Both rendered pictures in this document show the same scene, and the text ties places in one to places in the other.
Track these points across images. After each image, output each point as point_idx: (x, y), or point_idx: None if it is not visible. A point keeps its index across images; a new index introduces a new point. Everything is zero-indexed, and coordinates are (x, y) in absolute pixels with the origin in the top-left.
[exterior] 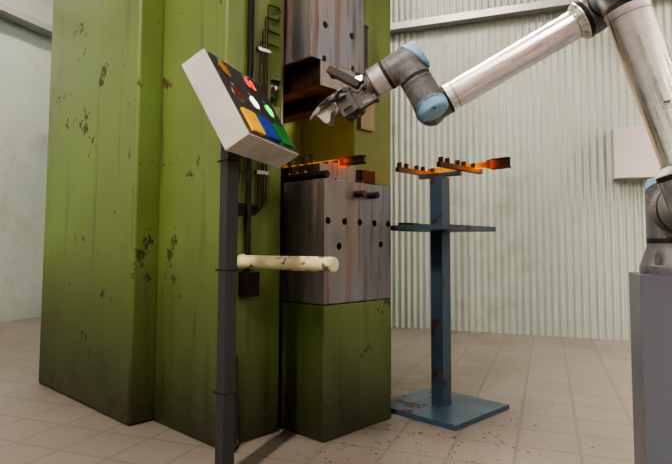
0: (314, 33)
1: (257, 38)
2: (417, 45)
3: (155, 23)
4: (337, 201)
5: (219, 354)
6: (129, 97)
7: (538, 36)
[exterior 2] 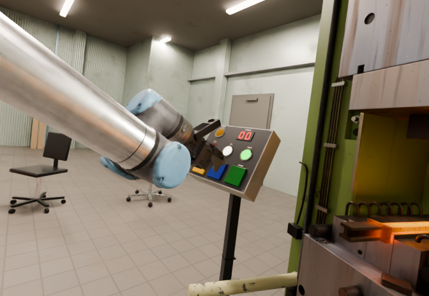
0: (346, 45)
1: (338, 74)
2: (134, 96)
3: None
4: (318, 276)
5: None
6: None
7: None
